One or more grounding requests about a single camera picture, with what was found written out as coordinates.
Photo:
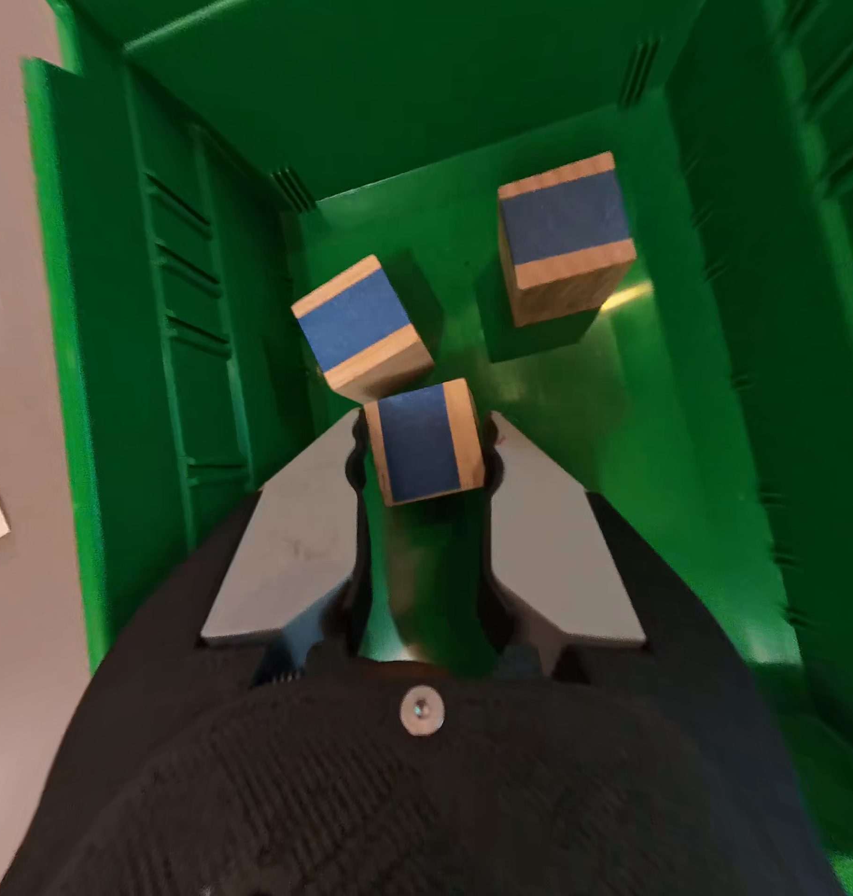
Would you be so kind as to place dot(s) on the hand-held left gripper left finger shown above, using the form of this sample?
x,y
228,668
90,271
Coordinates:
x,y
286,553

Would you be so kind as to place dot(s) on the green plastic bin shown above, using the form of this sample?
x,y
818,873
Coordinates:
x,y
538,420

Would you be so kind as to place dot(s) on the blue-striped wooden cube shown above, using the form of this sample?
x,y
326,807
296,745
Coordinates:
x,y
362,329
565,238
424,441

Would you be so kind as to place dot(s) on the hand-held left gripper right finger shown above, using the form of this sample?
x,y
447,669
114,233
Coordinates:
x,y
563,553

